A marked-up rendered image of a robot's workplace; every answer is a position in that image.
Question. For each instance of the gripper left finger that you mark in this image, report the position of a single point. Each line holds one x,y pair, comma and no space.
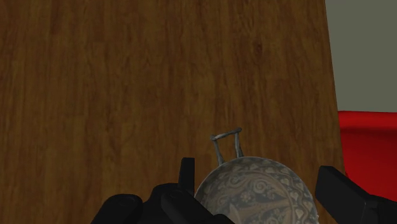
181,198

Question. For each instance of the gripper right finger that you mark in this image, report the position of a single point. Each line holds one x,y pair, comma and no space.
347,195

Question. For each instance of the red furniture piece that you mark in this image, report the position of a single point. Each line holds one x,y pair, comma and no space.
370,152

